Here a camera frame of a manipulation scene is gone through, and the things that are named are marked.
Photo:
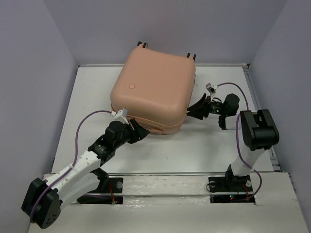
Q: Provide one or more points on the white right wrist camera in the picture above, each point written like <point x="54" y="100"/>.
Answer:
<point x="211" y="88"/>

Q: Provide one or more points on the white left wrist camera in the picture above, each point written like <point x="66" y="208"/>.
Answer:
<point x="120" y="115"/>

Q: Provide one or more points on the pink hard-shell suitcase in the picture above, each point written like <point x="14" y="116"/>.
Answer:
<point x="155" y="88"/>

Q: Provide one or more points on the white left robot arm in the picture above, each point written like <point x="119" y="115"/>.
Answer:
<point x="45" y="199"/>

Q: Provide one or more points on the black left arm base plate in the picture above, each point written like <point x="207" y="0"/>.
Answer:
<point x="108" y="192"/>

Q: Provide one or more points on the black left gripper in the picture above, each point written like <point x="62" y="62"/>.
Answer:
<point x="138" y="134"/>

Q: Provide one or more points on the aluminium table rail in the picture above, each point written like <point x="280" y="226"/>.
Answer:
<point x="167" y="174"/>

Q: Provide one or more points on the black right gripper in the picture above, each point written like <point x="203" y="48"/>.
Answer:
<point x="200" y="108"/>

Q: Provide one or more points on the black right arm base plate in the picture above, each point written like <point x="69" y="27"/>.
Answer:
<point x="222" y="192"/>

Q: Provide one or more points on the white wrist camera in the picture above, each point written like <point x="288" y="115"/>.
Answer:
<point x="211" y="88"/>
<point x="120" y="115"/>

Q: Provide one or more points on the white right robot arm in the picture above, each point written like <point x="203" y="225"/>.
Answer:
<point x="256" y="132"/>

